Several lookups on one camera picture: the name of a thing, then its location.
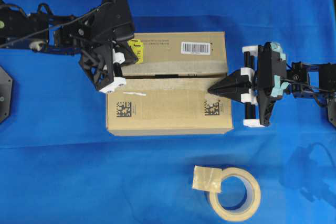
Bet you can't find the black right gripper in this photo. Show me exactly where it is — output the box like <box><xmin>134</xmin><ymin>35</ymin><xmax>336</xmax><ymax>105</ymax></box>
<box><xmin>208</xmin><ymin>42</ymin><xmax>289</xmax><ymax>127</ymax></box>

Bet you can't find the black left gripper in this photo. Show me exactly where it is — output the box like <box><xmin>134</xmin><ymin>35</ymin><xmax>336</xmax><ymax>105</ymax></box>
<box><xmin>54</xmin><ymin>7</ymin><xmax>138</xmax><ymax>93</ymax></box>

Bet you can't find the brown cardboard box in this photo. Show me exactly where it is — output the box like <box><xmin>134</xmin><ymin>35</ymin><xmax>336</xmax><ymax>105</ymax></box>
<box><xmin>106</xmin><ymin>31</ymin><xmax>233</xmax><ymax>136</ymax></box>

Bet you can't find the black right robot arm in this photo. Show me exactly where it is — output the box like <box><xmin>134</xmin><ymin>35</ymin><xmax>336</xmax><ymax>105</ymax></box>
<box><xmin>207</xmin><ymin>42</ymin><xmax>335</xmax><ymax>127</ymax></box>

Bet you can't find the beige masking tape roll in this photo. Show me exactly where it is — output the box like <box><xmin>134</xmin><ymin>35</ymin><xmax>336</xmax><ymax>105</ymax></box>
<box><xmin>192</xmin><ymin>166</ymin><xmax>261</xmax><ymax>222</ymax></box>

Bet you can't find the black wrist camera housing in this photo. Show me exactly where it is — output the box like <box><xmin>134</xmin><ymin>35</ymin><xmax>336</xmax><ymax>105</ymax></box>
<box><xmin>100</xmin><ymin>0</ymin><xmax>135</xmax><ymax>41</ymax></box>

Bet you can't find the black octagonal mount plate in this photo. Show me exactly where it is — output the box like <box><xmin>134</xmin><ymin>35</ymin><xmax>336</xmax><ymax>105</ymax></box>
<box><xmin>0</xmin><ymin>67</ymin><xmax>13</xmax><ymax>123</ymax></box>

